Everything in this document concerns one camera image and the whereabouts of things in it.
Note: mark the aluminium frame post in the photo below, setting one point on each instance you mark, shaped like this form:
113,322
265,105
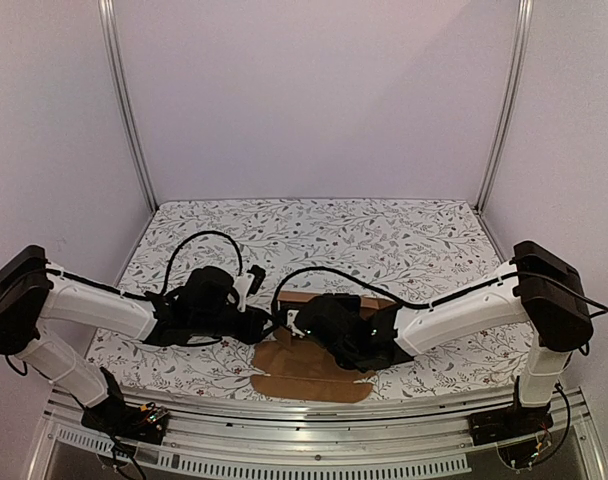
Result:
108,22
511,90

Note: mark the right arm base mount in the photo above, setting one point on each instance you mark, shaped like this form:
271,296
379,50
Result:
507,423

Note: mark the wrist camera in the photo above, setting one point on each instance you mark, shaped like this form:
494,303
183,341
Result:
210,289
325,318

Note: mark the left aluminium frame post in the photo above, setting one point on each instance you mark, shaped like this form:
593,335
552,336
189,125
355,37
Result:
108,22

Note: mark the floral patterned table mat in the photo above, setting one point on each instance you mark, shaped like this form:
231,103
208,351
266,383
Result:
414,249

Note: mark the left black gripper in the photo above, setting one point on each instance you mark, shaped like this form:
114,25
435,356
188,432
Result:
256,319

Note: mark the front aluminium rail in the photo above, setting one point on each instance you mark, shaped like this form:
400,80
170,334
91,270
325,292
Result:
425,438

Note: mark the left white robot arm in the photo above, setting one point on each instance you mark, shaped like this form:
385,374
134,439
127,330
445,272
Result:
34,291

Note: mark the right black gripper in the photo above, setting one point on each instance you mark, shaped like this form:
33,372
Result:
289,316

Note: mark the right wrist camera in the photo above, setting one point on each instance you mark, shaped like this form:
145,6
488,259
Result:
325,318

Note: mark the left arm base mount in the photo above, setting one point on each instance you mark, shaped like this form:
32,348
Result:
113,416

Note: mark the brown cardboard box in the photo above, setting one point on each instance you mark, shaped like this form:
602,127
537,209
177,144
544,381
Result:
294,367

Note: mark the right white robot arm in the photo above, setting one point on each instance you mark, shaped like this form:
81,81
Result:
534,287

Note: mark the right aluminium frame post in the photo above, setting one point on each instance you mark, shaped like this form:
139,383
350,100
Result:
511,90

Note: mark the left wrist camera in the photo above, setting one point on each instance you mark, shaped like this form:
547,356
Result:
210,289

